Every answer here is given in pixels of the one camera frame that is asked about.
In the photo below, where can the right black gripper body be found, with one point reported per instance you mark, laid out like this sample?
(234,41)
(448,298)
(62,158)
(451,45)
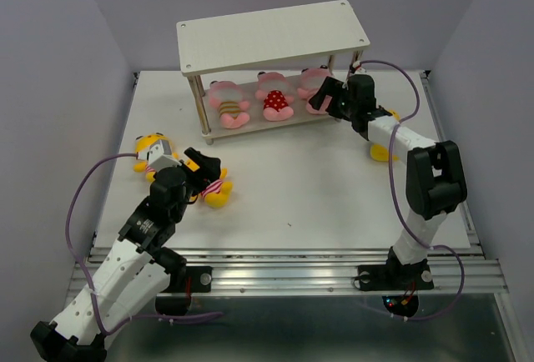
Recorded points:
(344,108)

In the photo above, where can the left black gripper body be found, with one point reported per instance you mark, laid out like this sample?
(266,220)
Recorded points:
(181,206)

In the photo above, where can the pink frog toy striped shirt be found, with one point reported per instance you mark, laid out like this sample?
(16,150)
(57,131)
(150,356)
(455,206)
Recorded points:
(311,79)

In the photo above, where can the yellow toy red stripes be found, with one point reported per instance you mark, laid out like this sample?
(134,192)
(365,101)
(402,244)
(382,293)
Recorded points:
(218,193)

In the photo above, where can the yellow toy blue striped shirt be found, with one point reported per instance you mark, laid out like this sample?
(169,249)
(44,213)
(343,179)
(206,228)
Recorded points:
(380,153)

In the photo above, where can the pink frog toy polka-dot dress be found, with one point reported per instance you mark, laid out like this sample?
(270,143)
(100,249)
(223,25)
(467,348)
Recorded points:
(275,92)

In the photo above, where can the pink frog toy orange stripes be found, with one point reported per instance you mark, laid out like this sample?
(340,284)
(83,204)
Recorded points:
(227,98)

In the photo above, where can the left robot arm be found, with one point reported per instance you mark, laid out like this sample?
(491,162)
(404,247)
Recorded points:
(138,266)

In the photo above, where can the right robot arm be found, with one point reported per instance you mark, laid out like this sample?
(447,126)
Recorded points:
(435,183)

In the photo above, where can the white two-tier shelf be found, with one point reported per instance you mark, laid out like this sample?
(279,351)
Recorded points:
(283,40)

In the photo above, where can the yellow toy pink stripes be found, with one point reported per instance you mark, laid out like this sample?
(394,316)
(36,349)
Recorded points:
(142,147)

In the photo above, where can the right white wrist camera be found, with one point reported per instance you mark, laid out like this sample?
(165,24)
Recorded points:
(354,69)

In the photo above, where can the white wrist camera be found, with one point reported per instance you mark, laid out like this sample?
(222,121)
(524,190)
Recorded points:
(354,69)
(158,159)

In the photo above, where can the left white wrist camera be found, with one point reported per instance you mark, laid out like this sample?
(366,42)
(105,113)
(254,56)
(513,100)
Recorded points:
(158,159)

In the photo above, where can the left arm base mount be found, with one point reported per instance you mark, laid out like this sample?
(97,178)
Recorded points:
(183,278)

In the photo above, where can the aluminium rail frame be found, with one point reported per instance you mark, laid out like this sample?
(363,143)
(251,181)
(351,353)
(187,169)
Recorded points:
(309,205)

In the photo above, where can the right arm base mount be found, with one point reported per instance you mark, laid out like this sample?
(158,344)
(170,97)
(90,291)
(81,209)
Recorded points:
(379,277)

